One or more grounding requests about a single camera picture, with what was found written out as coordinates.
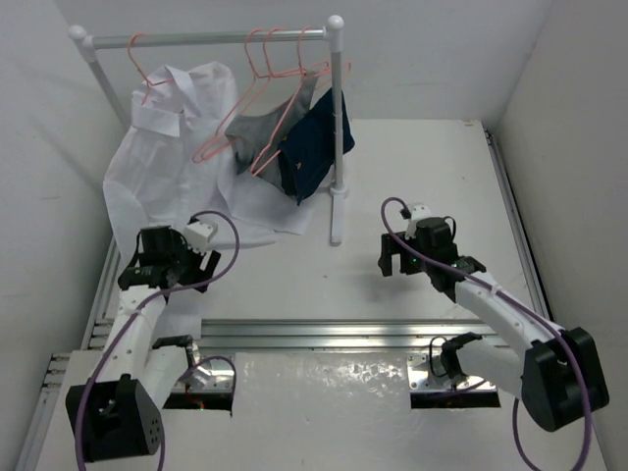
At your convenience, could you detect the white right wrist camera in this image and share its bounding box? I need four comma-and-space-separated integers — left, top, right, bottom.
400, 203, 432, 239

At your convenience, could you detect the dark navy garment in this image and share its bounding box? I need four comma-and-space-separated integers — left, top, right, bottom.
277, 89, 336, 205

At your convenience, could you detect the white shirt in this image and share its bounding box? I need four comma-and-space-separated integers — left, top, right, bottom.
103, 62, 313, 258

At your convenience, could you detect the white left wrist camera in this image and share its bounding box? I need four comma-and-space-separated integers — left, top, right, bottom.
183, 221, 218, 254

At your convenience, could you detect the aluminium frame rail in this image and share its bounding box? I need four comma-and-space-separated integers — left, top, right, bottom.
14, 120, 609, 471

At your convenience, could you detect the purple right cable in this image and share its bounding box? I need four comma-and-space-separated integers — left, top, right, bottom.
381, 196, 595, 470

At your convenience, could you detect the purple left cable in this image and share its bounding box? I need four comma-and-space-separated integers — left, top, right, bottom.
76, 210, 241, 471

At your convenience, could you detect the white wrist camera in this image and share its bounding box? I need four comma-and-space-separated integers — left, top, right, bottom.
183, 221, 218, 254
400, 203, 432, 239

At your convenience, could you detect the pink wire hanger with navy garment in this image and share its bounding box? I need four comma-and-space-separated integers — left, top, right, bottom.
246, 15, 344, 177

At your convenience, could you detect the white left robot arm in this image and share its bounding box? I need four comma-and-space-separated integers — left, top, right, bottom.
65, 218, 221, 469

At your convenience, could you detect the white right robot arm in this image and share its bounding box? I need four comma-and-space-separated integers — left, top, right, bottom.
378, 217, 609, 432

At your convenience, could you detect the grey shirt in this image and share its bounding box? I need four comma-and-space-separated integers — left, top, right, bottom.
225, 71, 319, 175

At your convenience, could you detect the white clothes rack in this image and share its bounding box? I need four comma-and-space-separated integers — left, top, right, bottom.
67, 14, 350, 246

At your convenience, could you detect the purple cable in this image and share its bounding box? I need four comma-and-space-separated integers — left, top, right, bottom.
381, 196, 595, 470
76, 210, 241, 471

